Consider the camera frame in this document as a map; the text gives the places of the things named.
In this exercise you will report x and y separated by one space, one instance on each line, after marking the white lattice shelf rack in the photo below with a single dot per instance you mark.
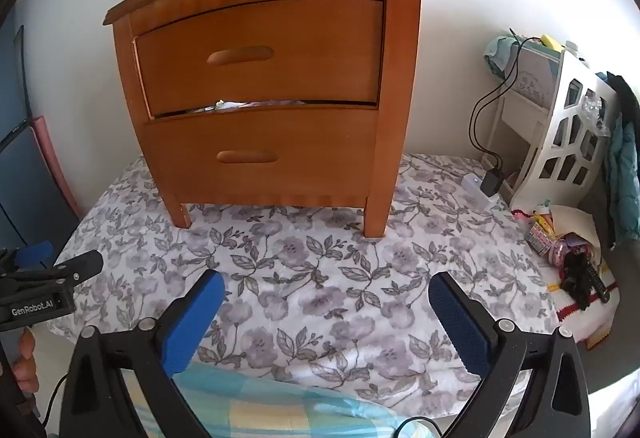
560 107

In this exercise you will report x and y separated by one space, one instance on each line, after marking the teal jacket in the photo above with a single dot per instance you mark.
625 178

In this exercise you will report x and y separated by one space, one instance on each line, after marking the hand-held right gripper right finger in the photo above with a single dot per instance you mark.
460 325

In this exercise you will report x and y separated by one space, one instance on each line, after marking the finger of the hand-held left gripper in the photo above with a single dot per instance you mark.
35 254
75 268

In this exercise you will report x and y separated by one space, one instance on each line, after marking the wooden nightstand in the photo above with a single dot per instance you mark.
400 67

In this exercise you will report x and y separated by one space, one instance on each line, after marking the black garment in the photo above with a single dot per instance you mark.
625 92

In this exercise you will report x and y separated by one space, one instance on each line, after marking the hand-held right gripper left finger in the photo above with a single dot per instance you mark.
192 323

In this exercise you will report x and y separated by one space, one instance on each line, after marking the black bundle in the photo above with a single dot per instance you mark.
575 278

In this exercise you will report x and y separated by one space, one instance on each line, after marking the white power strip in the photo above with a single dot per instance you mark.
471 190

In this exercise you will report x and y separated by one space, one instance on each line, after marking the wooden drawer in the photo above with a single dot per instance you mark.
310 152
300 52

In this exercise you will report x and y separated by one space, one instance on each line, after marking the black charger adapter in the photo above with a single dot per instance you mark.
491 182

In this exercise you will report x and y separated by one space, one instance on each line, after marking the teal cloth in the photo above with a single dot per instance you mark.
497 57

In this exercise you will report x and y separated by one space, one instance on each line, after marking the blue yellow plaid cloth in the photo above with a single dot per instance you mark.
260 408

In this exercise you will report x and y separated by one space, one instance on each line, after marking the yellow block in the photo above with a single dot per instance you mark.
551 41

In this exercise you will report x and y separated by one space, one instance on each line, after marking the black remote control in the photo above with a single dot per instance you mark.
597 285

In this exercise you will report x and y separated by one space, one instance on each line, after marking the blue folding panel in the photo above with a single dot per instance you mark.
25 142

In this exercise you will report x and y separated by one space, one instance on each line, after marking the person's left hand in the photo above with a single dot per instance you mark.
26 360

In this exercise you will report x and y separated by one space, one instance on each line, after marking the floral bed sheet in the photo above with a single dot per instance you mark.
300 268

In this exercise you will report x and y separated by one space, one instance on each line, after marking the white red knitted mat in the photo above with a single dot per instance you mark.
590 325

